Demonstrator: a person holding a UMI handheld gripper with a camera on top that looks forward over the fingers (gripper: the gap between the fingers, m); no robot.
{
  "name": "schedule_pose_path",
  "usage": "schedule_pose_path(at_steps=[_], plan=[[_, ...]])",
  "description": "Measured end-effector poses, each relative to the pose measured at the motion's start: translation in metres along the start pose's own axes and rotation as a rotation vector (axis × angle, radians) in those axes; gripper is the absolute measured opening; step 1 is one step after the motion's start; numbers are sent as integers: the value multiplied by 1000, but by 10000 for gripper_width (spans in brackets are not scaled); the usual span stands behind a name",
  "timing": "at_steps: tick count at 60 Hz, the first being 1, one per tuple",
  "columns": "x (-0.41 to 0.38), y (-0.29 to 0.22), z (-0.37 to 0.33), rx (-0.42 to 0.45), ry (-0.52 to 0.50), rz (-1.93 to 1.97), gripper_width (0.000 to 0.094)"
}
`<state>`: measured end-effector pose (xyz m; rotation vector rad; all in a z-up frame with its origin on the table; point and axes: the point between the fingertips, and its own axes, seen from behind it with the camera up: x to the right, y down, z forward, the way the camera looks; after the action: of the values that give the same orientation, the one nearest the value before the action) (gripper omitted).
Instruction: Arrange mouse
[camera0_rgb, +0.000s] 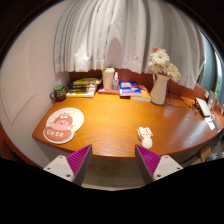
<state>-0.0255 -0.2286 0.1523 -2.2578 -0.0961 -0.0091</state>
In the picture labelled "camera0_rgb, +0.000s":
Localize orange book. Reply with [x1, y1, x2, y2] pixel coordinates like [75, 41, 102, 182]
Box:
[129, 84, 152, 103]

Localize blue book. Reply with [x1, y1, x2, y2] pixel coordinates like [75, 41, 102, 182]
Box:
[118, 80, 143, 98]

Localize pink cartoon mouse pad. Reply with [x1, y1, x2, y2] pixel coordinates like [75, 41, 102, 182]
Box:
[42, 106, 85, 145]

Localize white ceramic vase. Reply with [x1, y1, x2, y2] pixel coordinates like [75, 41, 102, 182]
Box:
[150, 73, 171, 106]

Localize yellow and white book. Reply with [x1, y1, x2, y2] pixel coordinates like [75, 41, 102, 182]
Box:
[65, 90, 98, 98]

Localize dark mug green inside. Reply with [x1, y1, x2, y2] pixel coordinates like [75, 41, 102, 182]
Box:
[49, 84, 68, 102]

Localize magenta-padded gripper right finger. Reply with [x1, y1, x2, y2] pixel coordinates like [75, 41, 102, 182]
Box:
[134, 144, 184, 185]

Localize black cable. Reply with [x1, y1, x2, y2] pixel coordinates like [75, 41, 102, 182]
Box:
[165, 79, 198, 109]

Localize thin black book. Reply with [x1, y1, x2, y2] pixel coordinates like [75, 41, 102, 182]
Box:
[67, 84, 98, 90]
[67, 87, 98, 93]

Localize white tumbler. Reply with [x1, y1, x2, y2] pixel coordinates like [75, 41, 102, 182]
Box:
[101, 66, 116, 90]

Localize white pleated curtain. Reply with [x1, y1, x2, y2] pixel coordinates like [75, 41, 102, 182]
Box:
[53, 0, 207, 90]

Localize window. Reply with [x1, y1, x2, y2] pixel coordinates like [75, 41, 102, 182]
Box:
[199, 31, 224, 106]

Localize clear spray bottle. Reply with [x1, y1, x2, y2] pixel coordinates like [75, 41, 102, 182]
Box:
[112, 71, 120, 91]

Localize black and yellow book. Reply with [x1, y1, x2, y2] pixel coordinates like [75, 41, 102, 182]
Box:
[68, 77, 102, 87]

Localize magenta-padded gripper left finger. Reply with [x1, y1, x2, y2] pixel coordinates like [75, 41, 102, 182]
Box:
[43, 143, 94, 187]

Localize white computer mouse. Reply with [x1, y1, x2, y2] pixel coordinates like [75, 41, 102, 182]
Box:
[136, 126, 154, 150]

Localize red notebook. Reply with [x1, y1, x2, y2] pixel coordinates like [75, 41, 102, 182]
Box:
[97, 87, 121, 96]

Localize white paper card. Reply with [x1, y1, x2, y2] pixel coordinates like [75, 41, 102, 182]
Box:
[203, 116, 216, 131]

